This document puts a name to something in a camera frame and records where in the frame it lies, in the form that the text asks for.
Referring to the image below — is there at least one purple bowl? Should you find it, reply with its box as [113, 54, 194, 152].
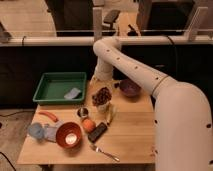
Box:
[119, 79, 141, 97]

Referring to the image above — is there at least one black office chair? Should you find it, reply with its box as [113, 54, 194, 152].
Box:
[102, 10, 120, 36]

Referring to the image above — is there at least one orange fruit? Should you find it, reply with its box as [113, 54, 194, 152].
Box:
[82, 119, 96, 133]

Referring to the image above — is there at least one light blue cloth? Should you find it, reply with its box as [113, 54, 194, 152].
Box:
[64, 88, 81, 100]

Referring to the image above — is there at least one green plastic tray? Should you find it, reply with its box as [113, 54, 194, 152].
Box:
[33, 72, 87, 105]

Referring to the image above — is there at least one small metal cup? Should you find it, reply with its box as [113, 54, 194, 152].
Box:
[77, 107, 89, 119]

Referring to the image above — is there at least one silver fork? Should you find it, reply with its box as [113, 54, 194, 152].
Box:
[90, 144, 120, 162]

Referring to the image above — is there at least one white railing bar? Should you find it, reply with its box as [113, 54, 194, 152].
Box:
[0, 35, 213, 47]

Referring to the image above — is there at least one wooden table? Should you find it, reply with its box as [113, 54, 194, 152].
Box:
[18, 83, 154, 165]

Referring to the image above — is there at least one black rectangular block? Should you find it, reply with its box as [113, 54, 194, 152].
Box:
[88, 122, 107, 143]

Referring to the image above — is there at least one white plastic container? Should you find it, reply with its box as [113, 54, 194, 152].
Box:
[44, 121, 62, 142]

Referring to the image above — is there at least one white paper cup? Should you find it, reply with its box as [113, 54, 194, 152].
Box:
[97, 102, 110, 113]

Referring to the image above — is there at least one orange carrot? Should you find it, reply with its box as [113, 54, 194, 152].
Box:
[38, 111, 59, 122]

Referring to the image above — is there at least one red bowl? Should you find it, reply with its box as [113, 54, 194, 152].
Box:
[56, 122, 82, 149]

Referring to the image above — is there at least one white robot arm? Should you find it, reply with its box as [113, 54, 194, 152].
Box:
[93, 37, 213, 171]

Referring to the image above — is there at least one yellow banana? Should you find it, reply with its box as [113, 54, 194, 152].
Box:
[106, 105, 116, 125]

